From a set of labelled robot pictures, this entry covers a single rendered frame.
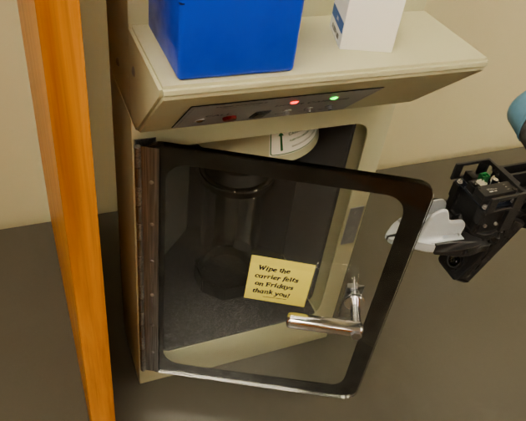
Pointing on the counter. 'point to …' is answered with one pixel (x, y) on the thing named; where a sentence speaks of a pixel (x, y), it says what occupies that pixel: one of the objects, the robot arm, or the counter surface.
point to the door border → (151, 169)
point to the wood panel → (70, 182)
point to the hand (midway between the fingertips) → (394, 239)
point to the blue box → (226, 35)
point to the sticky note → (279, 281)
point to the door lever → (338, 327)
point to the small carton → (366, 24)
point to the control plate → (211, 113)
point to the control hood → (305, 71)
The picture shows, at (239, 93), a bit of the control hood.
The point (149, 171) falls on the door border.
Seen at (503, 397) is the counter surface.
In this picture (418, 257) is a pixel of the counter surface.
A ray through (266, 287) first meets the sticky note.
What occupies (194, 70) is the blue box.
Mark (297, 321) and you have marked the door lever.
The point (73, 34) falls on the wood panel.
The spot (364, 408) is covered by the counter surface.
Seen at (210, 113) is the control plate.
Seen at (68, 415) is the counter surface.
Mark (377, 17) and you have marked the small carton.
